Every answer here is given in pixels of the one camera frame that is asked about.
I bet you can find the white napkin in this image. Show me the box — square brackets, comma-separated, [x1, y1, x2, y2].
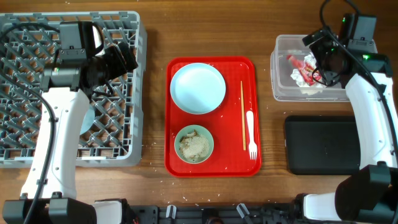
[290, 52, 326, 88]

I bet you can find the red snack wrapper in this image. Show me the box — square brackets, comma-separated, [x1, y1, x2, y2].
[286, 54, 323, 87]

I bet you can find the light blue cup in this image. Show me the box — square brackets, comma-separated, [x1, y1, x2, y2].
[80, 105, 95, 135]

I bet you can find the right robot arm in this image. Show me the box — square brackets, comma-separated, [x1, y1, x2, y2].
[300, 27, 397, 223]

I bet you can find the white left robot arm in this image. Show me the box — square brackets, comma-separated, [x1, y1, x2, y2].
[2, 43, 137, 223]

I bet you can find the clear plastic waste bin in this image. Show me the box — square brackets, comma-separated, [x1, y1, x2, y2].
[271, 34, 348, 102]

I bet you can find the grey plastic dishwasher rack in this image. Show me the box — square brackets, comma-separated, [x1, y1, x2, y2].
[1, 11, 147, 168]

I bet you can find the light blue plate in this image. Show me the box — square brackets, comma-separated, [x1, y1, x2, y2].
[170, 63, 226, 115]

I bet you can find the black plastic tray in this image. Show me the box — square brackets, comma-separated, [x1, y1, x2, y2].
[284, 115, 361, 175]

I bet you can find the wooden chopstick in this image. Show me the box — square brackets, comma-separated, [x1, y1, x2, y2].
[240, 80, 246, 151]

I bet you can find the green bowl with rice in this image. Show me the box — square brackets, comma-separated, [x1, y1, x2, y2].
[174, 124, 215, 164]

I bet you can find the white plastic fork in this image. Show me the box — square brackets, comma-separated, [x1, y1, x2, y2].
[246, 111, 257, 160]

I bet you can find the red plastic tray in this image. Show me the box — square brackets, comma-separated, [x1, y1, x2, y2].
[164, 56, 262, 178]

